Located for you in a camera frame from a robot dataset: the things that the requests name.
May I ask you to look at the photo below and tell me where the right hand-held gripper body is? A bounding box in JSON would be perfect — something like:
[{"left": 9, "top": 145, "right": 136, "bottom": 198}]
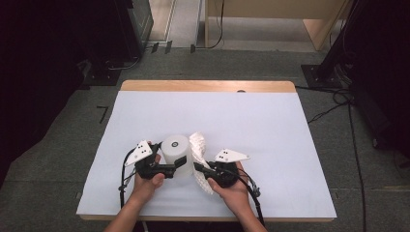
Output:
[{"left": 206, "top": 148, "right": 251, "bottom": 189}]

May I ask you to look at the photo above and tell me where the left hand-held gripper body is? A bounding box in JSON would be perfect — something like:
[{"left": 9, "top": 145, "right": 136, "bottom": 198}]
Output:
[{"left": 124, "top": 139, "right": 178, "bottom": 181}]

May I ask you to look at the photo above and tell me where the person's left hand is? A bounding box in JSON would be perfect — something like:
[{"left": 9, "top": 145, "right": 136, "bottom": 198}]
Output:
[{"left": 130, "top": 154, "right": 166, "bottom": 208}]

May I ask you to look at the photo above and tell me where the person's right hand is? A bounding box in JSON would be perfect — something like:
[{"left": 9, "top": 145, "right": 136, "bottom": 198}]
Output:
[{"left": 207, "top": 160, "right": 256, "bottom": 215}]

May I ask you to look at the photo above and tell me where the pale table cover sheet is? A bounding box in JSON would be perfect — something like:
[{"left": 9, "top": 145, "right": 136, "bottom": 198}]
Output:
[{"left": 76, "top": 90, "right": 337, "bottom": 219}]

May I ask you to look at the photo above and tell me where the black tape mark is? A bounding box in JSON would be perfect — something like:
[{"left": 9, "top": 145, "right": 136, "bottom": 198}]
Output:
[{"left": 96, "top": 105, "right": 110, "bottom": 124}]

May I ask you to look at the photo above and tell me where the black stand base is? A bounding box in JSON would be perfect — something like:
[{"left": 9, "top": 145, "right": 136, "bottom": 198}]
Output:
[{"left": 301, "top": 0, "right": 366, "bottom": 90}]

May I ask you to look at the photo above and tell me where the dark curtain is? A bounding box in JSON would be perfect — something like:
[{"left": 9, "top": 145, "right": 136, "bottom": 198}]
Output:
[
  {"left": 0, "top": 0, "right": 85, "bottom": 191},
  {"left": 350, "top": 0, "right": 410, "bottom": 160}
]

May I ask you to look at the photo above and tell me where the light wooden desk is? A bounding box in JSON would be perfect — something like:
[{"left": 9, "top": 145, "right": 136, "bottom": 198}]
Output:
[{"left": 204, "top": 0, "right": 352, "bottom": 52}]

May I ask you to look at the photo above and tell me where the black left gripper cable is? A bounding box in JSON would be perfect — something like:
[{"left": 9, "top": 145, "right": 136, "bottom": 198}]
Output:
[{"left": 117, "top": 148, "right": 140, "bottom": 211}]

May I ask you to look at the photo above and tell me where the black floor cable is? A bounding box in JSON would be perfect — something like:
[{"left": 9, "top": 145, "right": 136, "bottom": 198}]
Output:
[{"left": 294, "top": 85, "right": 368, "bottom": 232}]

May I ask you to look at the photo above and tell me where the grey metal rail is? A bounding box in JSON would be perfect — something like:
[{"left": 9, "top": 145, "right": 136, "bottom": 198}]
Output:
[{"left": 163, "top": 0, "right": 179, "bottom": 43}]

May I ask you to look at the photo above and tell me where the black hanging desk cable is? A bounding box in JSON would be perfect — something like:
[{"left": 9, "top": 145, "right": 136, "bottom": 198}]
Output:
[{"left": 190, "top": 0, "right": 225, "bottom": 54}]

